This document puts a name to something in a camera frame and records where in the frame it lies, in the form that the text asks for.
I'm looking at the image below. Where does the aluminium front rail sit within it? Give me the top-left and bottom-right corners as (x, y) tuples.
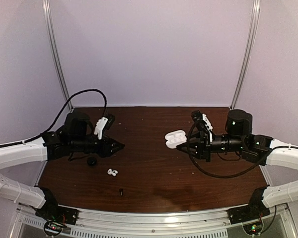
(7, 205), (298, 238)

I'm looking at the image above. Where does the right circuit board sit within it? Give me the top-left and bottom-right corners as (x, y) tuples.
(243, 221), (264, 236)

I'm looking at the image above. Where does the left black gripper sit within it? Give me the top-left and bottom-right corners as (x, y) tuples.
(70, 133), (124, 158)

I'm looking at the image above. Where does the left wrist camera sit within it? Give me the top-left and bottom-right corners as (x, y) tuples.
(94, 114), (116, 140)

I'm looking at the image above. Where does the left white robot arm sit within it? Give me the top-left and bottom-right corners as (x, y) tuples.
(0, 112), (125, 220)

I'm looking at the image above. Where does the aluminium frame post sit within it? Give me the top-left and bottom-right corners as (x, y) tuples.
(230, 0), (261, 110)
(42, 0), (70, 101)

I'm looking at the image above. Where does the left aluminium frame post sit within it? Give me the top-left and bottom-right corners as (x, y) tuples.
(42, 0), (70, 101)

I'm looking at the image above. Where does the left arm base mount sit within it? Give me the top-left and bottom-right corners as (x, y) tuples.
(34, 188), (78, 225)

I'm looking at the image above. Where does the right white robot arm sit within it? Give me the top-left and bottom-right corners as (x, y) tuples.
(174, 109), (298, 179)

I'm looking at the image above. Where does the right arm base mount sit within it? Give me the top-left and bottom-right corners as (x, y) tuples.
(227, 187), (270, 224)

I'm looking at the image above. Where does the black cable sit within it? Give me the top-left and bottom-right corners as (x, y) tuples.
(22, 88), (108, 144)
(187, 122), (293, 179)

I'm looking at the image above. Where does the white earbud charging case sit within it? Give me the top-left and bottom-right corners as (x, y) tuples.
(164, 130), (187, 149)

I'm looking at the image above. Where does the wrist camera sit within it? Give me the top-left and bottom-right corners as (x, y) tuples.
(191, 111), (213, 132)
(94, 114), (116, 140)

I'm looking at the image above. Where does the right black cable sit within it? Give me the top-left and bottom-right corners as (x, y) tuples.
(187, 122), (293, 179)

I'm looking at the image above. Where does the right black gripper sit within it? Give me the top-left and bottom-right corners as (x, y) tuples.
(177, 129), (245, 163)

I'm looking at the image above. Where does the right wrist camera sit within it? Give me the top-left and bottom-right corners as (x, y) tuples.
(191, 111), (213, 132)

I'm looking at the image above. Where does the right aluminium frame post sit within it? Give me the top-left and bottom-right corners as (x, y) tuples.
(230, 0), (261, 110)

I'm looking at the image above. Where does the left circuit board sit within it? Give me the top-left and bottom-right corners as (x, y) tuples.
(43, 221), (64, 237)

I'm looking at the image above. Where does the black round cap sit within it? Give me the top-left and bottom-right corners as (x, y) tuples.
(86, 157), (97, 167)

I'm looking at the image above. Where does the circuit board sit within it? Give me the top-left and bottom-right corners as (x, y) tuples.
(43, 221), (64, 237)
(243, 221), (264, 236)

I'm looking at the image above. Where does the left black cable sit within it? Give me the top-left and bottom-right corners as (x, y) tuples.
(22, 88), (108, 144)

